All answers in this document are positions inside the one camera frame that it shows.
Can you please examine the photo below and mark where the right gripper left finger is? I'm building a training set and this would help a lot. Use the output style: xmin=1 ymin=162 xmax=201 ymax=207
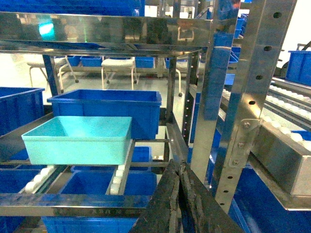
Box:
xmin=130 ymin=160 xmax=180 ymax=233

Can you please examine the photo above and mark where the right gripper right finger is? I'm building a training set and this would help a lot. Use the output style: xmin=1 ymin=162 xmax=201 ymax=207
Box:
xmin=178 ymin=161 xmax=243 ymax=233

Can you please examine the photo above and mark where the teal plastic bin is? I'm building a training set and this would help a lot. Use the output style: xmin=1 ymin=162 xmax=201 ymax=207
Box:
xmin=21 ymin=116 xmax=132 ymax=165

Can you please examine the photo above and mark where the steel shelf front beam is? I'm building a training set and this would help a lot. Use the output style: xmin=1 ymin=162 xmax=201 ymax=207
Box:
xmin=0 ymin=193 xmax=151 ymax=217

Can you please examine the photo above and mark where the steel shelf beam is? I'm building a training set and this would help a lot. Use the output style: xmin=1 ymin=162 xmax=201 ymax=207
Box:
xmin=0 ymin=193 xmax=151 ymax=217
xmin=0 ymin=12 xmax=214 ymax=57

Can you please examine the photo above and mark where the blue bin left shelf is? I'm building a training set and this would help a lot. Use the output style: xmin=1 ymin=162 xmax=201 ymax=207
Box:
xmin=0 ymin=87 xmax=45 ymax=135

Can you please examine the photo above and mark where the steel shelf top beam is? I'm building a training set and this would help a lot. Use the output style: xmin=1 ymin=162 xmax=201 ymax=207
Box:
xmin=0 ymin=12 xmax=214 ymax=57

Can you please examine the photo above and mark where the blue bin lower middle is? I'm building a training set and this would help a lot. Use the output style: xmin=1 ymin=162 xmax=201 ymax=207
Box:
xmin=59 ymin=171 xmax=157 ymax=196

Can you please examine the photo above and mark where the blue bin behind teal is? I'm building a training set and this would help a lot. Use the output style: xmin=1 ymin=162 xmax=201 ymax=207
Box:
xmin=47 ymin=89 xmax=162 ymax=140

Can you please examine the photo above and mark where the blue bin lower left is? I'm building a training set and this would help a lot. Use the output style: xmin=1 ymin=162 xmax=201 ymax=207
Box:
xmin=0 ymin=169 xmax=40 ymax=194

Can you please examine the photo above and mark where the white chair middle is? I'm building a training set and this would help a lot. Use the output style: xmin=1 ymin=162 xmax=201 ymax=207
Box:
xmin=101 ymin=57 xmax=138 ymax=90

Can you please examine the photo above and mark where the white chair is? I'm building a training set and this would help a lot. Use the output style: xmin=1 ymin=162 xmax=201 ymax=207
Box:
xmin=101 ymin=57 xmax=138 ymax=90
xmin=26 ymin=57 xmax=79 ymax=94

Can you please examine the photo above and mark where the white chair left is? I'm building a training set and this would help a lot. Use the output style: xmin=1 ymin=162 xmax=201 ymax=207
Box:
xmin=26 ymin=57 xmax=79 ymax=94

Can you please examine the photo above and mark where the steel upright post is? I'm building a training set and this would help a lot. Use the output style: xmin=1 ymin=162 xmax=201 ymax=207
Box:
xmin=212 ymin=0 xmax=296 ymax=212

